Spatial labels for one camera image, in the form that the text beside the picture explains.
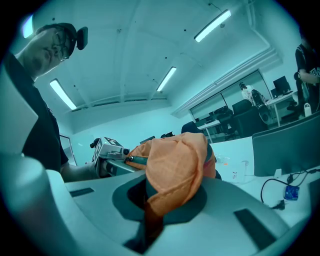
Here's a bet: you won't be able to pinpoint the long ceiling light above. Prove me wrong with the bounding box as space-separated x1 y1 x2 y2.
49 78 78 111
193 9 232 43
156 66 178 92
22 13 35 39

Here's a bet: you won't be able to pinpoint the person's glasses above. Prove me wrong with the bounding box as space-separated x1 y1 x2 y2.
52 30 71 62

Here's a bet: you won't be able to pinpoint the white background desk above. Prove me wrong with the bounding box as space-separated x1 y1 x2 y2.
264 90 299 127

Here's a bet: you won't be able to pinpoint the orange backpack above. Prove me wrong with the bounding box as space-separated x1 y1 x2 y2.
124 132 222 241

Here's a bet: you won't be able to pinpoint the glass partition window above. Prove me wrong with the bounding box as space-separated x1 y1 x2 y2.
188 69 272 131

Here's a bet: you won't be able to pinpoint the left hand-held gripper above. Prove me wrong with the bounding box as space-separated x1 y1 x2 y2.
94 136 142 179

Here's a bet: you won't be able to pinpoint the background black monitor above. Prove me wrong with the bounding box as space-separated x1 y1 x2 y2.
272 75 291 97

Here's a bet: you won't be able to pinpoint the person's head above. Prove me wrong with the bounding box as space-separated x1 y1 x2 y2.
15 22 78 81

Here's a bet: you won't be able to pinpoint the person's black shirt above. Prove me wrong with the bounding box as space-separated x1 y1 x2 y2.
3 51 70 174

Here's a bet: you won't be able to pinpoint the black looped cable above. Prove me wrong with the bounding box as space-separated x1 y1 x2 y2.
260 168 320 211

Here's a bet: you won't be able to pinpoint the black head-worn camera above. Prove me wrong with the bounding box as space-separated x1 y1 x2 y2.
75 26 89 51

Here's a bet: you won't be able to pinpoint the person's left forearm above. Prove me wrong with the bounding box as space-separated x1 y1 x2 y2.
60 163 99 183

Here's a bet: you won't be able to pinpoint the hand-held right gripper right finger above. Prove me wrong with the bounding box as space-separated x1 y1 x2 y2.
147 177 291 256

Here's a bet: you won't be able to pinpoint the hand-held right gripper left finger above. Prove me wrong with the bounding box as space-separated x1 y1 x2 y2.
46 169 147 256

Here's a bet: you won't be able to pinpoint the curved dark monitor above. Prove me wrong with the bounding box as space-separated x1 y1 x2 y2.
251 111 320 178

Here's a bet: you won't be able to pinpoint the white paper box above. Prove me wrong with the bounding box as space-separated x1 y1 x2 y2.
230 159 250 185

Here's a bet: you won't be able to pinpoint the black office chair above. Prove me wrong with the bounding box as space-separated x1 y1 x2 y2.
180 120 204 135
231 98 269 139

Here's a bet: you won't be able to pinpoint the white table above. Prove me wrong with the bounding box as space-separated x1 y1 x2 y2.
209 136 317 229

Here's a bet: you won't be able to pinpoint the blue small packet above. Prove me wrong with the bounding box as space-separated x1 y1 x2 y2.
283 185 300 202

